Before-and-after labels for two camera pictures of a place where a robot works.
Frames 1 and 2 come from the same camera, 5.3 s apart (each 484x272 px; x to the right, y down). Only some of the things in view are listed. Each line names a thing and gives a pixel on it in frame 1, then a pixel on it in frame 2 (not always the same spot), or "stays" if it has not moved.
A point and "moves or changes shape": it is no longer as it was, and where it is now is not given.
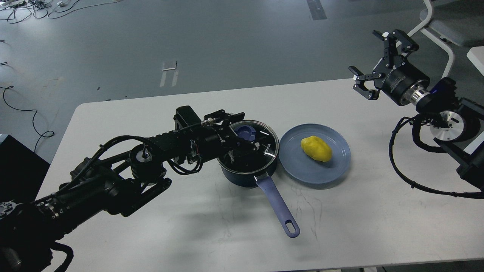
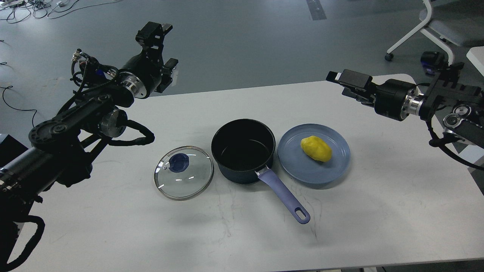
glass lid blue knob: (245, 132) → (183, 173)
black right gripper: (404, 84) → (396, 99)
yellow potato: (316, 148) stays
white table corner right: (476, 55) stays
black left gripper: (217, 141) → (143, 73)
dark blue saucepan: (251, 150) moves or changes shape
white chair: (461, 22) stays
